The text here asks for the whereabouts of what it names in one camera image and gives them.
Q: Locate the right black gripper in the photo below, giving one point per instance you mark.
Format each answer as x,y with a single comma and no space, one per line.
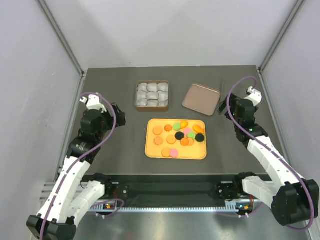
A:
232,102

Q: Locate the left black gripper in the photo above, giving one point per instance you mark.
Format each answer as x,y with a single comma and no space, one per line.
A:
119,117

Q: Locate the brown cookie tin box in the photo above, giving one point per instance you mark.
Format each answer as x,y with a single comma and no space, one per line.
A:
152,96

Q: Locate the tan round cookie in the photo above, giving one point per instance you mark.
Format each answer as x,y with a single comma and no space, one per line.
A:
157,130
171,139
191,141

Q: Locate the tan flower cookie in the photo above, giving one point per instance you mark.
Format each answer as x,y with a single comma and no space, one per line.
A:
158,141

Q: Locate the orange flower cookie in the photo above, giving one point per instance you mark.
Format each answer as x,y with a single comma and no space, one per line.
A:
168,127

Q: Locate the green cookie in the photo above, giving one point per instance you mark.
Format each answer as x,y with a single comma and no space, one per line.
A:
177,126
192,135

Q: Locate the orange round cookie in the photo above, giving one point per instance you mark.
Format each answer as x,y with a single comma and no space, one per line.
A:
184,141

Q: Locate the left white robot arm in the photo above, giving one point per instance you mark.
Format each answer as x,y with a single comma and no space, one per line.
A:
62,212

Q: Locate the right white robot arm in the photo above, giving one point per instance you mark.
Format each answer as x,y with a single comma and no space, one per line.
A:
290,197

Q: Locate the brown tin lid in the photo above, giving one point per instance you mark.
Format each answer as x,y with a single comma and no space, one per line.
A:
202,99

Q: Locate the orange fish cookie right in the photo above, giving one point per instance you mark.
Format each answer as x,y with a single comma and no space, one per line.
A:
198,129

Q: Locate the orange fish cookie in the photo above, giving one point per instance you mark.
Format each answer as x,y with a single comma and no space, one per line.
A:
198,129
183,124

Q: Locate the black cookie right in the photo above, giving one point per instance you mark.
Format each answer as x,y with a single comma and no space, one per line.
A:
200,137

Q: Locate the black cookie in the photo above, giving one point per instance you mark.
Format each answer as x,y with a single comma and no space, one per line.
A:
200,137
179,135

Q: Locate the orange fish cookie upper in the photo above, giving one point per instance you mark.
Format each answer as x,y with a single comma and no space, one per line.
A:
183,124

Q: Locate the pink cookie middle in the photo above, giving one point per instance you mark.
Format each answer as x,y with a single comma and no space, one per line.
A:
187,130

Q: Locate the pink cookie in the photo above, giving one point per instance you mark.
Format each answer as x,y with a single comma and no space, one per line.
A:
173,153
187,130

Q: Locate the orange cookie bottom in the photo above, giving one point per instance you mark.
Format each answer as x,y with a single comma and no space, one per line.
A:
166,152

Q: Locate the black cookie left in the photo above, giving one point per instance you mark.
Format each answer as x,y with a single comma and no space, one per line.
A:
179,135

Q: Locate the yellow tray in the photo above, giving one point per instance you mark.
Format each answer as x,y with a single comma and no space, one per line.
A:
198,151

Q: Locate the pink cookie bottom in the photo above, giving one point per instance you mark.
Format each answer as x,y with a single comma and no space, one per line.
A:
173,153

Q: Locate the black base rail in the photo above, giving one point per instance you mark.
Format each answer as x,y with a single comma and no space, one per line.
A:
172,193

